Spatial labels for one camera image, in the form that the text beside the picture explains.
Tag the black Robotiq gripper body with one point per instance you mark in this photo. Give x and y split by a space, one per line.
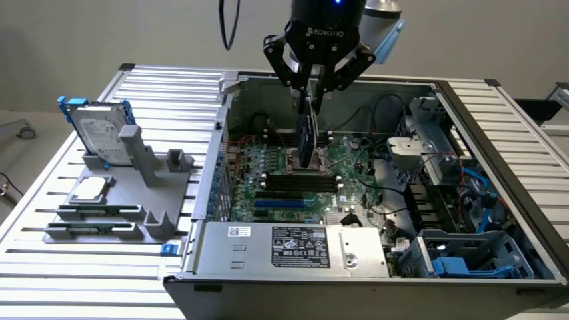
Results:
325 23

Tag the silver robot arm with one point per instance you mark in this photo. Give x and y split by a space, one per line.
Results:
383 23

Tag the CPU socket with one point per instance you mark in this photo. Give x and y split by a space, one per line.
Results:
322 163

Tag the green motherboard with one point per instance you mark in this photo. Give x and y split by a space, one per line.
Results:
267 160

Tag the metal drive cage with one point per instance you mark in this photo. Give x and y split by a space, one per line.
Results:
427 146

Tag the black RAM slots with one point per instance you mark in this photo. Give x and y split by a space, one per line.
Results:
301 182

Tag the black expansion slot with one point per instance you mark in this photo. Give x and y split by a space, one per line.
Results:
281 195

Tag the blue expansion slot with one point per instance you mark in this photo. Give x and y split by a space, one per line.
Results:
281 203

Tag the silver chipset heatsink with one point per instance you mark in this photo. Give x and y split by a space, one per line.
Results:
341 218

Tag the grey parts rack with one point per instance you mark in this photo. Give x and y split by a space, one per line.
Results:
165 186

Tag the silver power supply unit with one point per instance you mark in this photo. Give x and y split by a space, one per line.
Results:
267 248

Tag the silver CPU chip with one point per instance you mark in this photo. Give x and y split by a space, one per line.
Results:
91 188

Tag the green RAM stick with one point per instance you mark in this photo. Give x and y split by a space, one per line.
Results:
98 207

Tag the small blue clip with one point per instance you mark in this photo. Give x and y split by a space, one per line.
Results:
170 249

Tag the grey caster wheel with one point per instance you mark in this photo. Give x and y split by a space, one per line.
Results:
27 132

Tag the disk bay with blue tray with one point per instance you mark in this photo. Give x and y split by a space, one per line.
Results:
467 256

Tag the open black PC case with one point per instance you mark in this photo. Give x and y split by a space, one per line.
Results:
445 293

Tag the black bracket beside table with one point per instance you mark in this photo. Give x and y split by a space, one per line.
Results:
537 110

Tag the hard disk with blue bracket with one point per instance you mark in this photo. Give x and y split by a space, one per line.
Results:
101 133

